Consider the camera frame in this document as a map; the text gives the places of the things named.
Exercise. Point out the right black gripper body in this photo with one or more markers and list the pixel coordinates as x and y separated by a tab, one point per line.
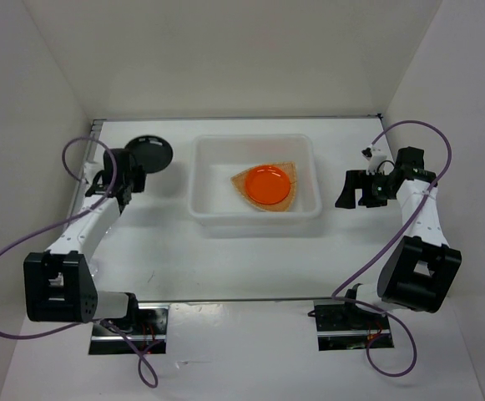
378	186

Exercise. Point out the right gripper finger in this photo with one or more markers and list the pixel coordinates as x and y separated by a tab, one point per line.
369	200
347	197

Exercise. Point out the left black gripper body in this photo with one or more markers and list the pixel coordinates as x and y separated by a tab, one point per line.
136	179

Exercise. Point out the black round plate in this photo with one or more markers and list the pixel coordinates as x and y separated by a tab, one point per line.
152	152

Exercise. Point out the orange plastic plate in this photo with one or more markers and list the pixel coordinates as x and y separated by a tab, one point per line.
267	185

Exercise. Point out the woven triangular basket tray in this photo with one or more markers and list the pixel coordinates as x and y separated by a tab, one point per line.
290	168

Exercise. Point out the clear plastic bin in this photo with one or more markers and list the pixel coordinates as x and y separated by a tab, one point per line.
214	203

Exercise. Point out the clear glass cup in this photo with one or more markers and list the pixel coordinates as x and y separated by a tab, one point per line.
94	265

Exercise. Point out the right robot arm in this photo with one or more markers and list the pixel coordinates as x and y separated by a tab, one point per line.
422	267

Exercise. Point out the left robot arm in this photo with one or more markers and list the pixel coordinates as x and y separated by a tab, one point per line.
58	282

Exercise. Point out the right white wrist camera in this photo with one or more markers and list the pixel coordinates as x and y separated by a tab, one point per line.
375	158

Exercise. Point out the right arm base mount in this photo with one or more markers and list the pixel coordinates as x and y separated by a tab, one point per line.
344	326

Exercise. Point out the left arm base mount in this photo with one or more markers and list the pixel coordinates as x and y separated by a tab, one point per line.
147	333

